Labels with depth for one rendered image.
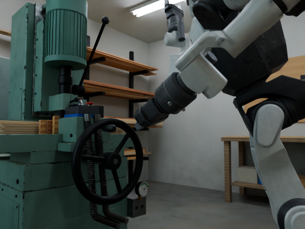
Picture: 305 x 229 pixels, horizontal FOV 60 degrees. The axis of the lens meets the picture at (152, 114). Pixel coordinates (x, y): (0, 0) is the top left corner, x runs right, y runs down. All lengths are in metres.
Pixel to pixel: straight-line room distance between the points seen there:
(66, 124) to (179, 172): 3.95
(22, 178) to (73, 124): 0.24
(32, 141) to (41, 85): 0.37
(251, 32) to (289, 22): 3.76
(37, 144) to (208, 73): 0.63
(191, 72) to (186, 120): 4.08
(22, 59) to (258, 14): 1.08
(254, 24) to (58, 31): 0.82
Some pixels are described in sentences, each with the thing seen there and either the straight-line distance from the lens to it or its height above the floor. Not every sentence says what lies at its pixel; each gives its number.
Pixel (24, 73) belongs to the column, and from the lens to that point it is 1.36.
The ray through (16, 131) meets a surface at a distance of 1.12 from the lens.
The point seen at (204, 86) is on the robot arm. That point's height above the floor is 1.01.
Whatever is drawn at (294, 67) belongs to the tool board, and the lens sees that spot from 4.15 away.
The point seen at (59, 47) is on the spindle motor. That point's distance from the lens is 1.18.
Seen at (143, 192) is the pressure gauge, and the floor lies 0.65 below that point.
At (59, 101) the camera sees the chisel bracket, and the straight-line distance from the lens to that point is 1.18.
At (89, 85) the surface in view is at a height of 1.53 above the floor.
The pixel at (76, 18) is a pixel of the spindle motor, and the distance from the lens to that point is 1.23.
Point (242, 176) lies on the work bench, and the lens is 3.83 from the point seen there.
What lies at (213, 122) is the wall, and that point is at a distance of 4.45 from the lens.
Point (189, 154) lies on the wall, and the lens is 4.68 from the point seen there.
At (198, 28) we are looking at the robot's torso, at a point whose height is 1.26.
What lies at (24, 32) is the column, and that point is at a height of 1.37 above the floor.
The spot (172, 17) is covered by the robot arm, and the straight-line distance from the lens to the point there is 1.46.
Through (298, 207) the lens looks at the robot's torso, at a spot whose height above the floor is 0.67.
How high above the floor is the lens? 0.90
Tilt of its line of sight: 4 degrees up
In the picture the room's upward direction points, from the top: straight up
